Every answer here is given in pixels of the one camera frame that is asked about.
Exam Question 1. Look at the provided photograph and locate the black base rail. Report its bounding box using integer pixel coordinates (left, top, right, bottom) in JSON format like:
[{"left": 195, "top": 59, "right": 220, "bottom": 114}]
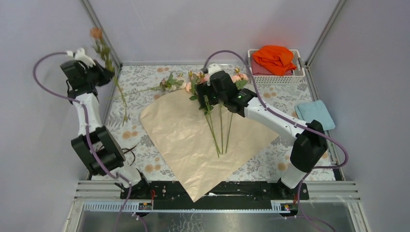
[{"left": 130, "top": 180, "right": 309, "bottom": 210}]

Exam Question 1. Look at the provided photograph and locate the pink fake flower stem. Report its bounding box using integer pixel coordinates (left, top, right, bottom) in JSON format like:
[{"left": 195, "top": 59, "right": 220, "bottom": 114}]
[{"left": 225, "top": 67, "right": 249, "bottom": 153}]

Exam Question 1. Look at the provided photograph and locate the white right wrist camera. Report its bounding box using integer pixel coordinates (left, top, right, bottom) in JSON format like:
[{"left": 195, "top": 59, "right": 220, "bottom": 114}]
[{"left": 206, "top": 63, "right": 223, "bottom": 86}]

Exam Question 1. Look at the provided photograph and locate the pink folded cloth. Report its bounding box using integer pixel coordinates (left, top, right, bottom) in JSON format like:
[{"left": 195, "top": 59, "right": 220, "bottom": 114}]
[{"left": 250, "top": 59, "right": 277, "bottom": 76}]

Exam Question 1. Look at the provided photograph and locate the light blue towel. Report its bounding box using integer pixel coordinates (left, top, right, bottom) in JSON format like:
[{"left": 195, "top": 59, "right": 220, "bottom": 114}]
[{"left": 295, "top": 100, "right": 336, "bottom": 131}]

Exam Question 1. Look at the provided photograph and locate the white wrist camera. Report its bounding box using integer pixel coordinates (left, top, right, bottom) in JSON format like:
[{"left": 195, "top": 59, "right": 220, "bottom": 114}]
[
  {"left": 206, "top": 63, "right": 223, "bottom": 86},
  {"left": 65, "top": 47, "right": 96, "bottom": 68}
]

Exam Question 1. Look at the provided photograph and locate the white perforated plastic basket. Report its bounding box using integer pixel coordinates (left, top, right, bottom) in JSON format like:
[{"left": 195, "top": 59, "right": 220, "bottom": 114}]
[{"left": 247, "top": 49, "right": 306, "bottom": 85}]

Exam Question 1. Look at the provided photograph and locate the orange fake flower stem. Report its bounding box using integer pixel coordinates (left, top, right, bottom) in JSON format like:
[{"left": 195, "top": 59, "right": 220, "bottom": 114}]
[{"left": 89, "top": 27, "right": 129, "bottom": 125}]

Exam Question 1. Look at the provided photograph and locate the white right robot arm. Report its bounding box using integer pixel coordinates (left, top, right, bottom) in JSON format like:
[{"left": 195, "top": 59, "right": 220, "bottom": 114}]
[{"left": 194, "top": 70, "right": 328, "bottom": 199}]

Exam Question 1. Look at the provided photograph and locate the brown kraft wrapping paper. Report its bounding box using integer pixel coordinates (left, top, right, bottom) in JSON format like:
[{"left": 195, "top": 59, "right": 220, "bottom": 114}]
[{"left": 140, "top": 90, "right": 278, "bottom": 201}]

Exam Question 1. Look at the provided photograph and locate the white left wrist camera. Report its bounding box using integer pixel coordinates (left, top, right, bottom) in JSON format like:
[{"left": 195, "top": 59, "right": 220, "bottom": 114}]
[{"left": 65, "top": 47, "right": 96, "bottom": 68}]

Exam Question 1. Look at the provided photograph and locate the pink fake flower bunch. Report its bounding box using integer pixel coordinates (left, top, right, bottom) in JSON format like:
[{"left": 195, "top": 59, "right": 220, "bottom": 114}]
[{"left": 185, "top": 71, "right": 224, "bottom": 158}]

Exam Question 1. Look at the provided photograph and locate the floral patterned table mat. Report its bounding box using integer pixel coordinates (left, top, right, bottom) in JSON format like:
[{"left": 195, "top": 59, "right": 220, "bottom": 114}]
[{"left": 91, "top": 64, "right": 337, "bottom": 182}]

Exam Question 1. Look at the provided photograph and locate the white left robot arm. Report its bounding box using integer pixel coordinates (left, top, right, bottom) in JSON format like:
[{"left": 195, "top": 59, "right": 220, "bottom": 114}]
[{"left": 60, "top": 60, "right": 150, "bottom": 199}]

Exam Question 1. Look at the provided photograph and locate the orange folded cloth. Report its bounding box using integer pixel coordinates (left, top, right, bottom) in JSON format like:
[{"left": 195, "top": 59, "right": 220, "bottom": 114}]
[{"left": 252, "top": 45, "right": 296, "bottom": 76}]

